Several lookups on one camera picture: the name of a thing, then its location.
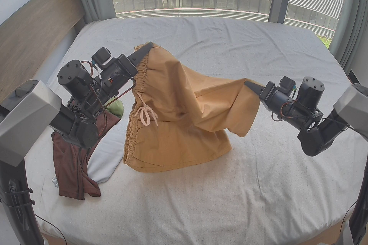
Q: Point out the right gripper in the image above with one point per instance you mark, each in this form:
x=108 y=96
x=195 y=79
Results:
x=276 y=100

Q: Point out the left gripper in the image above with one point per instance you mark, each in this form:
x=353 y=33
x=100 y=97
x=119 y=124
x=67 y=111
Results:
x=119 y=71

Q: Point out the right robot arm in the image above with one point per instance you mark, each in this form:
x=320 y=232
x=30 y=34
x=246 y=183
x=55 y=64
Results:
x=316 y=134

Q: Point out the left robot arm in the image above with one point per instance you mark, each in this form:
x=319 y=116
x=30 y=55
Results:
x=26 y=117

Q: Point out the green garment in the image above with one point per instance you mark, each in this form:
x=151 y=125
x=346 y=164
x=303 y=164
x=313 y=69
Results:
x=116 y=107

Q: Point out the pale grey garment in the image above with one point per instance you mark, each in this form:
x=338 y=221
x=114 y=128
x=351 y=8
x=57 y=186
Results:
x=106 y=157

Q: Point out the brown garment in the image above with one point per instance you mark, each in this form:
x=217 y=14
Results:
x=69 y=172

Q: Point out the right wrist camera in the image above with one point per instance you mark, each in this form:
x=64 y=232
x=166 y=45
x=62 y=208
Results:
x=287 y=83

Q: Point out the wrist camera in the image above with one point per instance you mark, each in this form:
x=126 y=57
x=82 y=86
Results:
x=102 y=55
x=287 y=83

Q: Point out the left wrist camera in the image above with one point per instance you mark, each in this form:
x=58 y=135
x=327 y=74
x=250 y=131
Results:
x=102 y=55

